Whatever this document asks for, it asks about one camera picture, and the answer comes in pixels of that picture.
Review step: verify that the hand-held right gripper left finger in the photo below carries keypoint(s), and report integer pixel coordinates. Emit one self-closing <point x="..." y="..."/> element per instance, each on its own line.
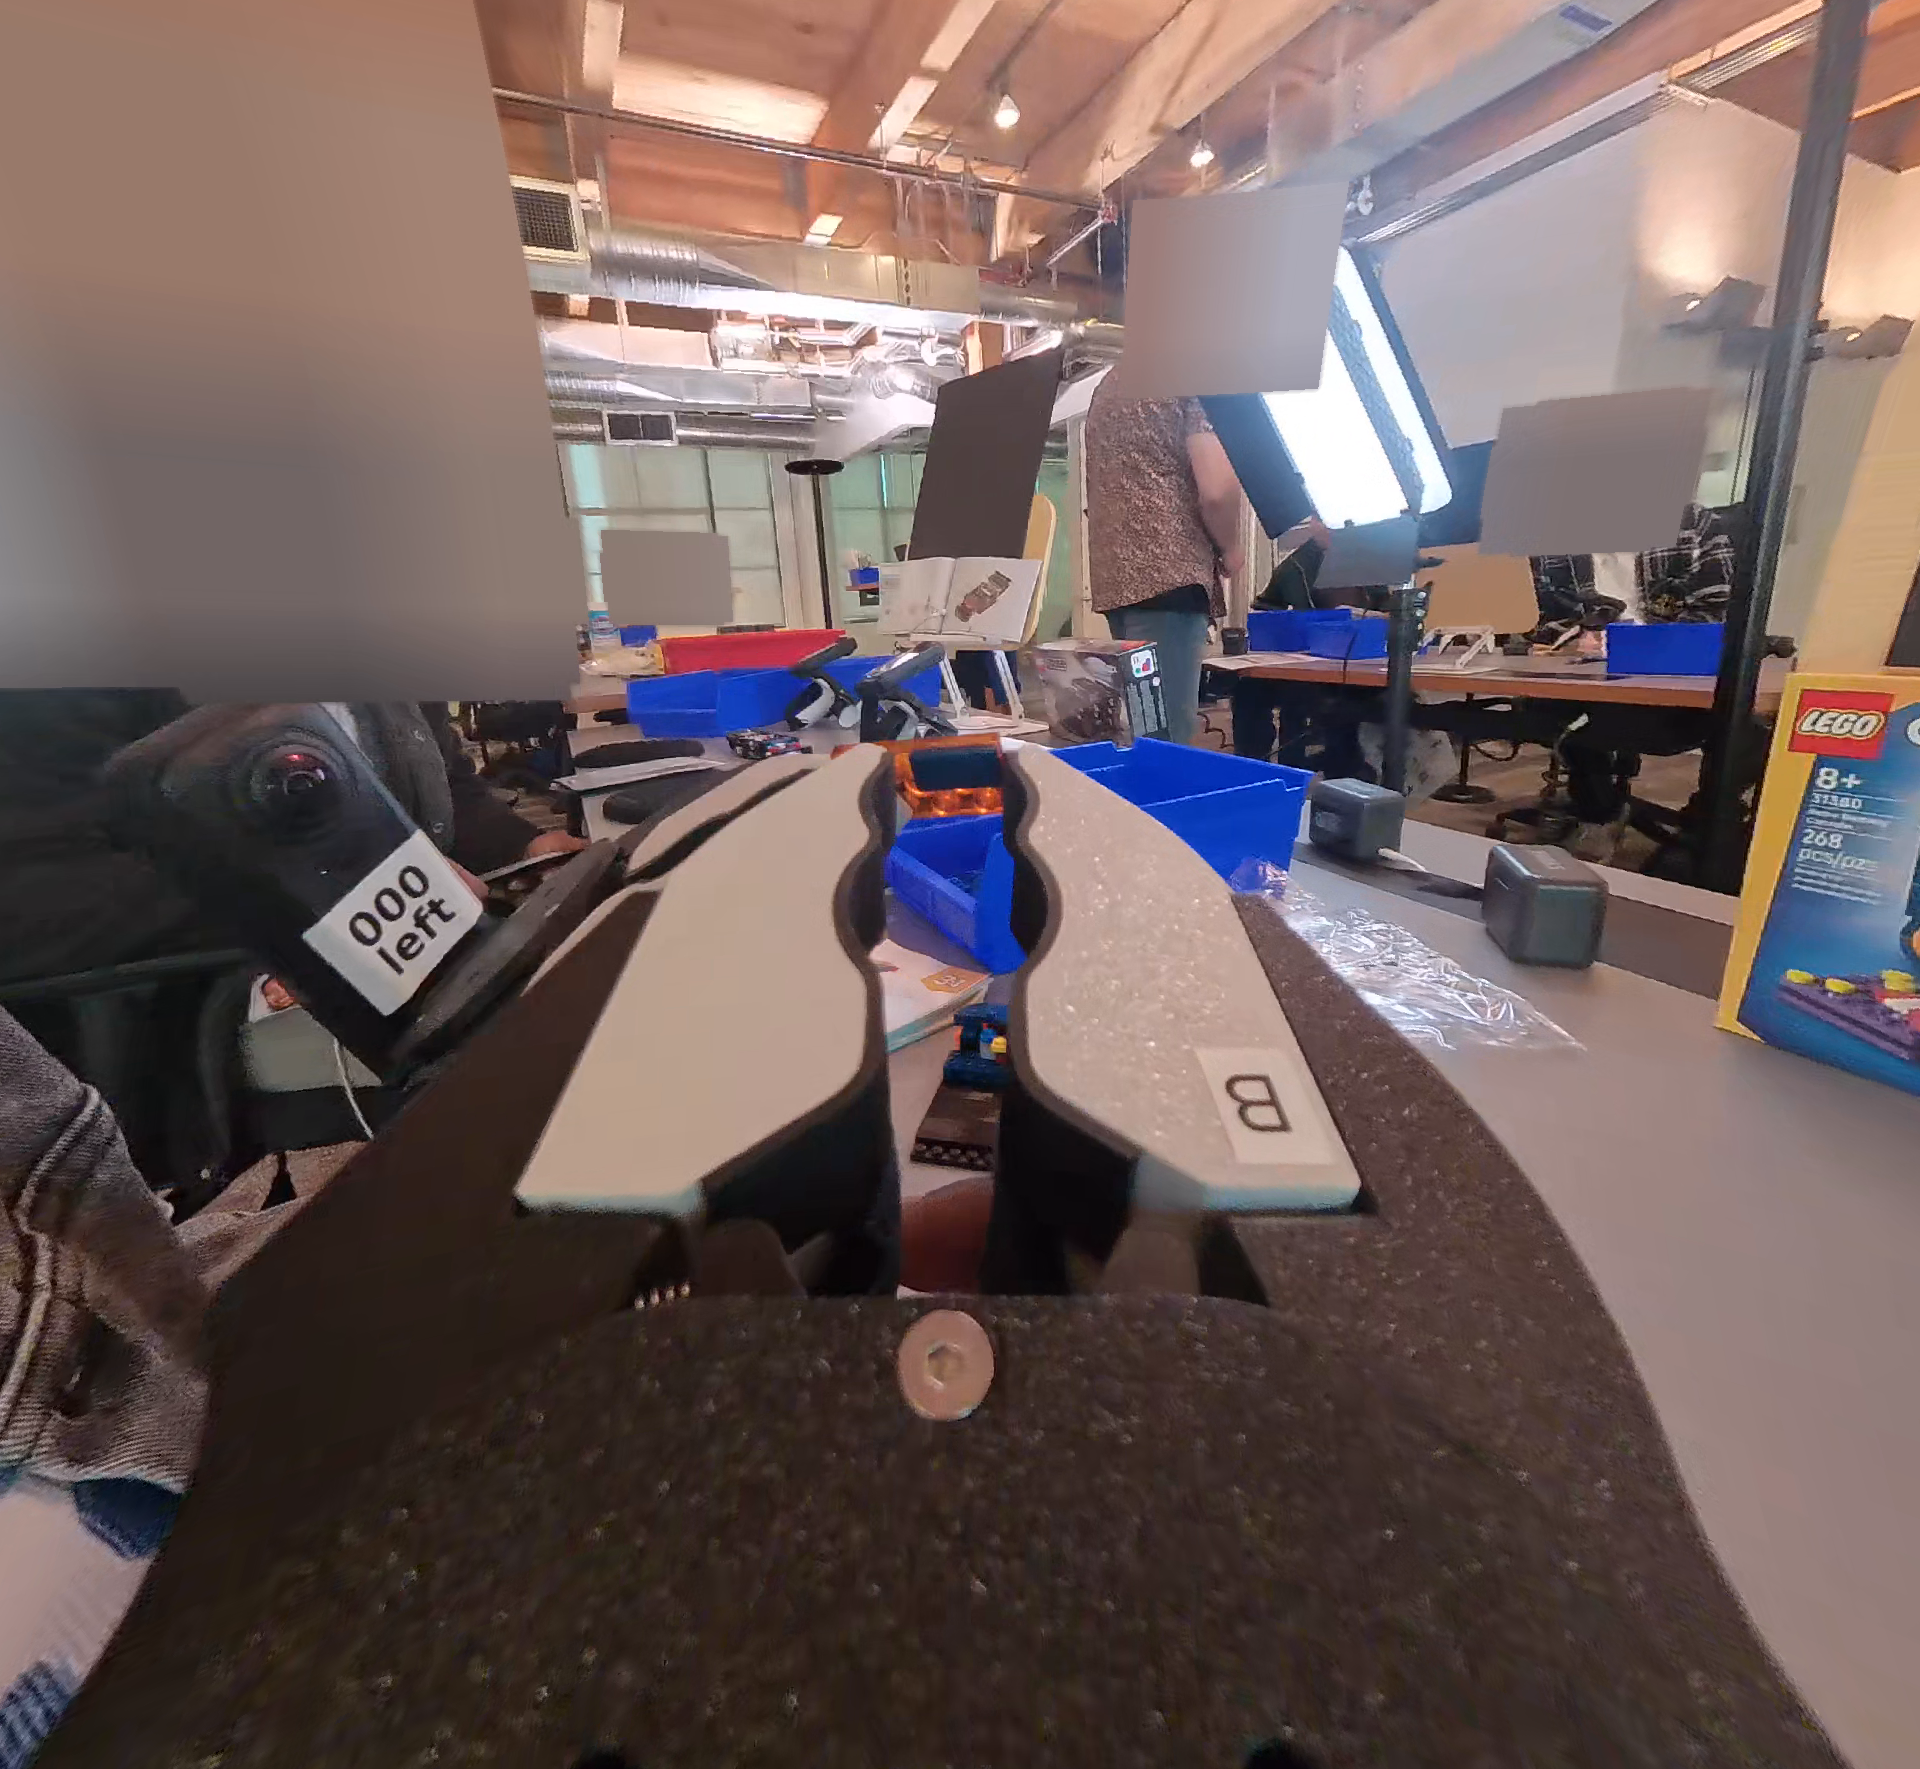
<point x="720" y="1019"/>

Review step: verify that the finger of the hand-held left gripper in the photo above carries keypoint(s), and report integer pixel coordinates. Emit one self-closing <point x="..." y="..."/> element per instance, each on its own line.
<point x="720" y="802"/>

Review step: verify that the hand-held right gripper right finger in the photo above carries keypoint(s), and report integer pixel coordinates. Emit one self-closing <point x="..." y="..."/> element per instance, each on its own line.
<point x="1156" y="988"/>

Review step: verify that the orange transparent toy brick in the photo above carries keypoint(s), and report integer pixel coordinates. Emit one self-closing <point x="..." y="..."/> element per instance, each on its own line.
<point x="944" y="787"/>

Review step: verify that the red plastic bin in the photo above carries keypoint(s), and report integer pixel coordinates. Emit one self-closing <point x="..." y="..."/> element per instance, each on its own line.
<point x="751" y="648"/>

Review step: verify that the blue toy brick assembly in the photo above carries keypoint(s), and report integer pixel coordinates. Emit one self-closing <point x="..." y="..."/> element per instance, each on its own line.
<point x="969" y="1050"/>

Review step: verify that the white instruction booklet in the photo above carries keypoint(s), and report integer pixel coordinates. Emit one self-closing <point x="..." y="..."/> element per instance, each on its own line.
<point x="921" y="997"/>

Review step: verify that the crinkled clear bag with bricks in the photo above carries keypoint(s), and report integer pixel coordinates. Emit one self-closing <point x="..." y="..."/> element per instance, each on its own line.
<point x="1394" y="966"/>

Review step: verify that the dark grey box device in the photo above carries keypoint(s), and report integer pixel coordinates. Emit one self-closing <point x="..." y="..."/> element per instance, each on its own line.
<point x="1358" y="822"/>
<point x="1546" y="907"/>

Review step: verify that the black floor lamp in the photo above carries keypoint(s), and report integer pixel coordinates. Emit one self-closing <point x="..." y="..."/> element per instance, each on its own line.
<point x="815" y="539"/>

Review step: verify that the dark brown toy box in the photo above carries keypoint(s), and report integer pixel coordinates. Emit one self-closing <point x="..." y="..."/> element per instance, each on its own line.
<point x="1095" y="689"/>

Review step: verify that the open booklet on stand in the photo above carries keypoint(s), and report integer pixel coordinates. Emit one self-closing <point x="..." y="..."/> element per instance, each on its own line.
<point x="961" y="595"/>

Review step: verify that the black light stand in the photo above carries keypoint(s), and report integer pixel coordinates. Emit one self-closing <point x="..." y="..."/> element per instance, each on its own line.
<point x="1398" y="658"/>

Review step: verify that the black flag panel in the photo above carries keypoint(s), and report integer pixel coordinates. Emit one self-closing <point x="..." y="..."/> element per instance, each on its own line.
<point x="983" y="456"/>

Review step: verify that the person's denim jacket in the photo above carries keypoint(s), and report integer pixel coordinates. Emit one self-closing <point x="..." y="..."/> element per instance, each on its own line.
<point x="90" y="1243"/>

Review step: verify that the wooden desk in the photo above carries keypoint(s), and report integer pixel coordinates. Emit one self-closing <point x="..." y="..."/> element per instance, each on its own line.
<point x="1501" y="682"/>

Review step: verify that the studio light panel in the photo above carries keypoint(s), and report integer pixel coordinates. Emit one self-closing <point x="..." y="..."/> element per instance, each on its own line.
<point x="1350" y="419"/>

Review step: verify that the blue and yellow toy set box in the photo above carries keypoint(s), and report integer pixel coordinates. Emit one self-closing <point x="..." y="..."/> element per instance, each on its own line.
<point x="1830" y="900"/>

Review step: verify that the person's white patterned shirt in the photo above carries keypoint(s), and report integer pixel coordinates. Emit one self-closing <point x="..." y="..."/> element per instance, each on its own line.
<point x="59" y="1573"/>

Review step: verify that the black metal pole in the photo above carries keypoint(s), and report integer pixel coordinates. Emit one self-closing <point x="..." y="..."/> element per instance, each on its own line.
<point x="1786" y="448"/>

